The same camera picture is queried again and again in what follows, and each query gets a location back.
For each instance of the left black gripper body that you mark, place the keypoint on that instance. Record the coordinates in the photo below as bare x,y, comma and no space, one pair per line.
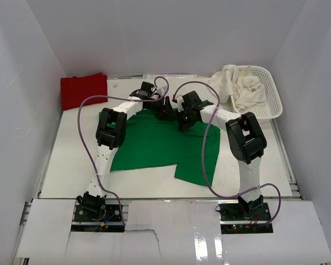
156,105

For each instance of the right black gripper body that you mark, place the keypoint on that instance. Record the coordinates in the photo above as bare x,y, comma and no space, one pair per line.
185,118

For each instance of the green t shirt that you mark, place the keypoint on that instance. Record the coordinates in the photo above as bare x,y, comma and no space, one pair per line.
151,142

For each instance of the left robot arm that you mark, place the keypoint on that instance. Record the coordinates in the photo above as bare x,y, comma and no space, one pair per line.
110,136

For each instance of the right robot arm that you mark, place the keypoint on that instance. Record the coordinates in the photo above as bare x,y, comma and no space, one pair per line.
246,143

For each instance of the paper label strip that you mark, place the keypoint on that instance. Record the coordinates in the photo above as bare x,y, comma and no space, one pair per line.
152,76

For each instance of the cream white t shirt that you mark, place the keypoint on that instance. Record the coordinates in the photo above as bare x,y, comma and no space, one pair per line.
241,85

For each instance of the white perforated plastic basket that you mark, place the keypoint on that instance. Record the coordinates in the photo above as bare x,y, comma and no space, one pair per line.
272,108

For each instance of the folded red t shirt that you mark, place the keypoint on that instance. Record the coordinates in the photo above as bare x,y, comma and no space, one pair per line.
75,90

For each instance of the white paper front cover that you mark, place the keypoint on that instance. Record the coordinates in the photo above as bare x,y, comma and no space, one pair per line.
173,232

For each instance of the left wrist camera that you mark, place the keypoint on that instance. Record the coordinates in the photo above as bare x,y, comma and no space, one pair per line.
159,92

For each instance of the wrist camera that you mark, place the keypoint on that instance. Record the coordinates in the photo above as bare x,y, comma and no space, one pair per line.
159,92
178,99

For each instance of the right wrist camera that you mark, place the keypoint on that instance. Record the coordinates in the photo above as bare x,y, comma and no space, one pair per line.
178,99

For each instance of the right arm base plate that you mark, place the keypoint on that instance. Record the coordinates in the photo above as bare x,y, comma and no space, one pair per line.
235,221

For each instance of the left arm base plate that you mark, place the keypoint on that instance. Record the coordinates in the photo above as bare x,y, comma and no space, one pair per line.
108,219

